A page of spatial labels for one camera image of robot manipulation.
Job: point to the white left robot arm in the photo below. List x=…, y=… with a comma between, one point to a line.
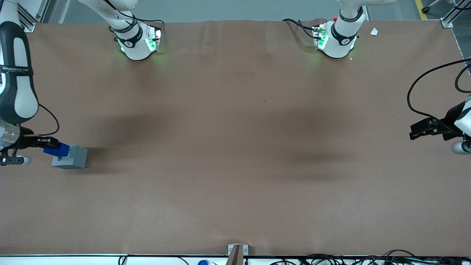
x=340, y=40

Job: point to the brown table mat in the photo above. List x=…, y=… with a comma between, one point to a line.
x=235, y=165

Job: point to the gray square base block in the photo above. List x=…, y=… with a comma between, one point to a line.
x=77, y=158

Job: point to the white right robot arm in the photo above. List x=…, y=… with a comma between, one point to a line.
x=18, y=95

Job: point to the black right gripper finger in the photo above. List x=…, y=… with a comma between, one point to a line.
x=41, y=145
x=48, y=139

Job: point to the aluminium frame profile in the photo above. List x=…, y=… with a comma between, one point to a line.
x=27, y=20
x=450, y=18

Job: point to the white paper scrap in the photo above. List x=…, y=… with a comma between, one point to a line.
x=374, y=31

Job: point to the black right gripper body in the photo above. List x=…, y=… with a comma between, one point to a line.
x=25, y=142

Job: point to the black caster wheel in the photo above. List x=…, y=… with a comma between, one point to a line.
x=425, y=10

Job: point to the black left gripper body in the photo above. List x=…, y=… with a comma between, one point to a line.
x=449, y=118

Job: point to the grey metal camera bracket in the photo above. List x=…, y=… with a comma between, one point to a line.
x=237, y=252

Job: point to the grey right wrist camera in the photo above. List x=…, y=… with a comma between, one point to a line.
x=18, y=160

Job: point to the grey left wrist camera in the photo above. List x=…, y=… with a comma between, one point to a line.
x=460, y=148

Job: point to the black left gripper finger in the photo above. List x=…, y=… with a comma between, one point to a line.
x=427, y=134
x=423, y=126

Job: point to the blue plastic part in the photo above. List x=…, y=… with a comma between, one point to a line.
x=59, y=151

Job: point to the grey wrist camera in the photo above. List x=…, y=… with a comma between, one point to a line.
x=460, y=148
x=18, y=160

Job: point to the blue round cap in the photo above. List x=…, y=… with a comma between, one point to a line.
x=203, y=262

